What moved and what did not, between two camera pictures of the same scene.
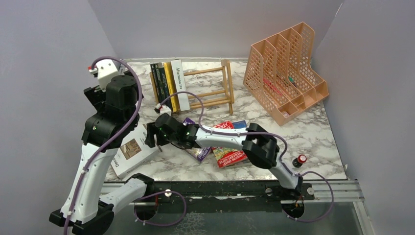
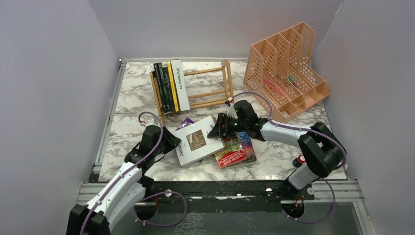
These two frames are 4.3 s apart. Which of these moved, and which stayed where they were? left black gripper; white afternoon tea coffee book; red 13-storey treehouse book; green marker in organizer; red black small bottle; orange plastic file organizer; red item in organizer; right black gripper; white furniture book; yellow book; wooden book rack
Moved: white furniture book; left black gripper; right black gripper; yellow book
Stayed: white afternoon tea coffee book; green marker in organizer; orange plastic file organizer; red 13-storey treehouse book; red item in organizer; red black small bottle; wooden book rack
